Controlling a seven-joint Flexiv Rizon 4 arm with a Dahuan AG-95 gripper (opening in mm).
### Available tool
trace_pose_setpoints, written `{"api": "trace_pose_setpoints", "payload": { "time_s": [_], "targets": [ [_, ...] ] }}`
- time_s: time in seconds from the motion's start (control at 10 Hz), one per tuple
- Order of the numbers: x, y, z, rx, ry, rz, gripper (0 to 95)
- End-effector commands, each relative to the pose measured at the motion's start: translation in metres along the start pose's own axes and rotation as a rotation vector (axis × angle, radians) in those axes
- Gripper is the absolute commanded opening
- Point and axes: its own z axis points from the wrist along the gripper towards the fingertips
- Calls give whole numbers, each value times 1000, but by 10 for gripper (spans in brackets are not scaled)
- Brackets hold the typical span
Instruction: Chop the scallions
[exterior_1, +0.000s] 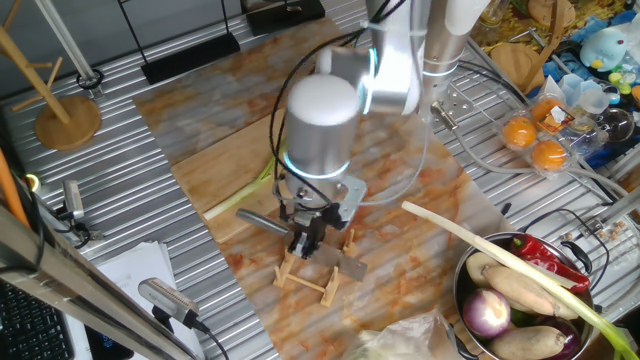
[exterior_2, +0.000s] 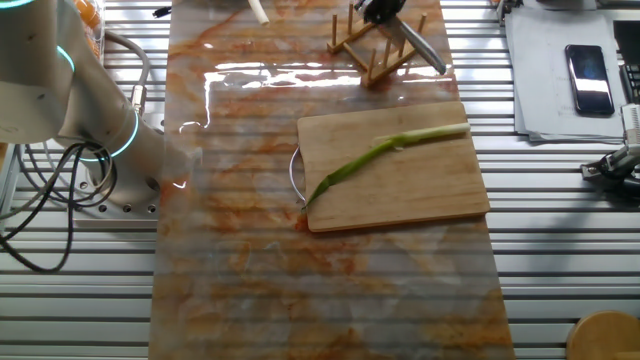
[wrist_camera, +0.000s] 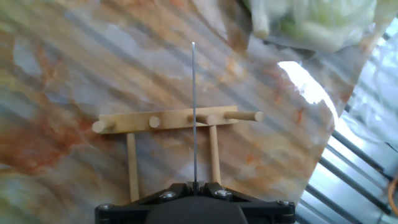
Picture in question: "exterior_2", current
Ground orange fruit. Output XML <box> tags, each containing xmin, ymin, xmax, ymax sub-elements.
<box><xmin>74</xmin><ymin>0</ymin><xmax>101</xmax><ymax>29</ymax></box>

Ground wooden cutting board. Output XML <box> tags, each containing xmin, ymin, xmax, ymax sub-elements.
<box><xmin>288</xmin><ymin>101</ymin><xmax>492</xmax><ymax>234</ymax></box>

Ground wooden knife rack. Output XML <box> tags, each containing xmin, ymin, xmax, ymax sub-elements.
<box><xmin>327</xmin><ymin>2</ymin><xmax>429</xmax><ymax>90</ymax></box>

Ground orange marble pattern mat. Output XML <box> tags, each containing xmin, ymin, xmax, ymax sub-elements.
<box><xmin>148</xmin><ymin>0</ymin><xmax>516</xmax><ymax>360</ymax></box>

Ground steel cleaver knife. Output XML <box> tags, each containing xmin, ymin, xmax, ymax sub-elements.
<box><xmin>384</xmin><ymin>14</ymin><xmax>448</xmax><ymax>76</ymax></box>

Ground green scallion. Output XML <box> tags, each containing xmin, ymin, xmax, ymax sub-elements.
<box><xmin>302</xmin><ymin>122</ymin><xmax>472</xmax><ymax>211</ymax></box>

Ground grey flexible hose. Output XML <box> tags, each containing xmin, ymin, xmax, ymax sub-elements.
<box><xmin>103</xmin><ymin>30</ymin><xmax>151</xmax><ymax>117</ymax></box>

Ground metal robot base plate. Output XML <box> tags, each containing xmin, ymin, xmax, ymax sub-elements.
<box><xmin>67</xmin><ymin>159</ymin><xmax>161</xmax><ymax>231</ymax></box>

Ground white paper sheets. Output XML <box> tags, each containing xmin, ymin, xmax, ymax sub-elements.
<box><xmin>504</xmin><ymin>4</ymin><xmax>631</xmax><ymax>144</ymax></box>

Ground clear plastic fruit box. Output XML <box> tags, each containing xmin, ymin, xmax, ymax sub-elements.
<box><xmin>69</xmin><ymin>0</ymin><xmax>106</xmax><ymax>64</ymax></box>

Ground black smartphone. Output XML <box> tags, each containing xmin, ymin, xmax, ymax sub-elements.
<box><xmin>565</xmin><ymin>43</ymin><xmax>616</xmax><ymax>117</ymax></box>

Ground wooden mug tree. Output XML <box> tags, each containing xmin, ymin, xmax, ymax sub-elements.
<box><xmin>566</xmin><ymin>309</ymin><xmax>640</xmax><ymax>360</ymax></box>

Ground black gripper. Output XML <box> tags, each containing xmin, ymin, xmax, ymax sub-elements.
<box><xmin>355</xmin><ymin>0</ymin><xmax>407</xmax><ymax>25</ymax></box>

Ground black keyboard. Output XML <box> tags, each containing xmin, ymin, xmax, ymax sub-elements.
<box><xmin>618</xmin><ymin>62</ymin><xmax>640</xmax><ymax>106</ymax></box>

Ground black base cable bundle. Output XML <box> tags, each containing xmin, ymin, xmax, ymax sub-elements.
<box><xmin>0</xmin><ymin>142</ymin><xmax>119</xmax><ymax>274</ymax></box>

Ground long white green leek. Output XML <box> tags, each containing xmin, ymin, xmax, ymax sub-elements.
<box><xmin>248</xmin><ymin>0</ymin><xmax>271</xmax><ymax>26</ymax></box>

